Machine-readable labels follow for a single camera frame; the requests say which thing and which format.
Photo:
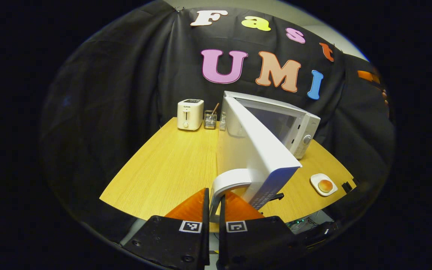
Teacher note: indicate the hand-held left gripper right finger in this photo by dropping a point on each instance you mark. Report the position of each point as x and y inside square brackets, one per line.
[222, 243]

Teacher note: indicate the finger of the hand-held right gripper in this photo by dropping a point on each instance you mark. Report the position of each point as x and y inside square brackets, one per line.
[368, 76]

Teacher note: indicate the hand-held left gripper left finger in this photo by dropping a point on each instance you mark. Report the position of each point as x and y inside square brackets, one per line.
[206, 243]

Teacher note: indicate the white microwave oven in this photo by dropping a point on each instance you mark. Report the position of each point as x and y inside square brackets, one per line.
[257, 150]

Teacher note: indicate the golden bread bun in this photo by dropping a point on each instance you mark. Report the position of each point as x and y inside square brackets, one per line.
[325, 185]

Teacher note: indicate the white square plate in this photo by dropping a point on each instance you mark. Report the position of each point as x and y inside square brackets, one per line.
[315, 185]

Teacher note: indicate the small black table clamp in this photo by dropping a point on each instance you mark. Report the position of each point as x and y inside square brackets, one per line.
[347, 186]

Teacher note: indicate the metal mesh utensil holder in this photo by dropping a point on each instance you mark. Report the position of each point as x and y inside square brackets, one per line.
[210, 122]

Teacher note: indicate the white toaster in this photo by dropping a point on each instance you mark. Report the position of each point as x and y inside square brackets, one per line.
[189, 116]

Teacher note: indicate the wooden utensil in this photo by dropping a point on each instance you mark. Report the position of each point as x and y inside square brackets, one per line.
[215, 108]

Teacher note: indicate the black backdrop cloth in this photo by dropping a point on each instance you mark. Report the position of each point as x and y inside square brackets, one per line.
[126, 75]

